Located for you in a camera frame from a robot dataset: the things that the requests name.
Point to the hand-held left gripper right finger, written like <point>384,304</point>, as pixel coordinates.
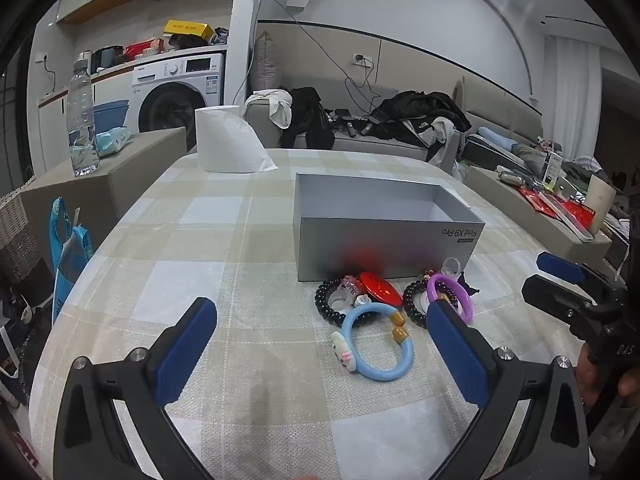
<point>457,355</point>

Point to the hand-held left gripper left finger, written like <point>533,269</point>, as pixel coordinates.
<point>185,355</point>

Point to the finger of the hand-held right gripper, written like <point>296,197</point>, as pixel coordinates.
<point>550,295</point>
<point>560,267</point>

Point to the blue bangle with cat charm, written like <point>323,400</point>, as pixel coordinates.
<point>407,355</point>

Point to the red round badge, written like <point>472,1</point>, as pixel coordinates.
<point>380,287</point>

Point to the clear pink trinket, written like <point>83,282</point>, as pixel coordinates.
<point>347,290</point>

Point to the grey cardboard box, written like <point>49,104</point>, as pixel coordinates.
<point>380,245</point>

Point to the person's right hand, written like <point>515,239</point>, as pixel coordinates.
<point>589,385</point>

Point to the beige low table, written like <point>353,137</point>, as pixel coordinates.
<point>525,220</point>

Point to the red envelopes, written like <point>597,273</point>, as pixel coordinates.
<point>575,210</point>

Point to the dark purple charm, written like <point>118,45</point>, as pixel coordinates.
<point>469,280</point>

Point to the cream cylinder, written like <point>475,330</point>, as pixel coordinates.
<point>600,200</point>

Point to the metallic pouch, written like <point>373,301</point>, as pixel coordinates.
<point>510,177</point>

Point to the checked tablecloth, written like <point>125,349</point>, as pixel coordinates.
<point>225,260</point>

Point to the small white charm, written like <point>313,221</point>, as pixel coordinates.
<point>361,301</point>

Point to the blue shopping bag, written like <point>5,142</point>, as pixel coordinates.
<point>65,280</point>

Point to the light blue folded bedding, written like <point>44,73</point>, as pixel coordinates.
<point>495,137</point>

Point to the grey white jacket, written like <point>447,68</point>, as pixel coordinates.
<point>445,135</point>

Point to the white curtain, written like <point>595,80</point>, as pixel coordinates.
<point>570,85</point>

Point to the beige side cabinet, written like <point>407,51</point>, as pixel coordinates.
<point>130,170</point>

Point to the wicker basket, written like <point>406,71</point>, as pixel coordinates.
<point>17,245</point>

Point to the black jacket pile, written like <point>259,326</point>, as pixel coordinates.
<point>420,105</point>

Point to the grey sofa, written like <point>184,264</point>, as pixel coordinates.
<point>380,142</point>

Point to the white toilet paper roll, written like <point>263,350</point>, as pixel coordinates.
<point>220,135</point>

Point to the wet wipes pack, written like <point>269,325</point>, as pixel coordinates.
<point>112,140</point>

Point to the white washing machine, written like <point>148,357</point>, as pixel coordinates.
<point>165,105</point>

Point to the clear water bottle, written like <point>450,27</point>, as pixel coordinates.
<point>82,125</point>

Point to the blue plastic basin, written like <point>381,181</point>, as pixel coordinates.
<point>110,112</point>

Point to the white cloth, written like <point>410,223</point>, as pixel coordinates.
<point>280,110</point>

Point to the black clothes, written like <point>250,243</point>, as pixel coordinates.
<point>310,120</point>

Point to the grey pillow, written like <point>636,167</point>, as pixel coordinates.
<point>265,70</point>

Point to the red bag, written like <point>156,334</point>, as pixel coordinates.
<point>145,49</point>

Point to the black kitchen appliance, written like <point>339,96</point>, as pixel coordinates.
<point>109,55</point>

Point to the yellow box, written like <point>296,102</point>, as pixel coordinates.
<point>187,29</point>

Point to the wall socket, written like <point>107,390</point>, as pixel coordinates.
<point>359,58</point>

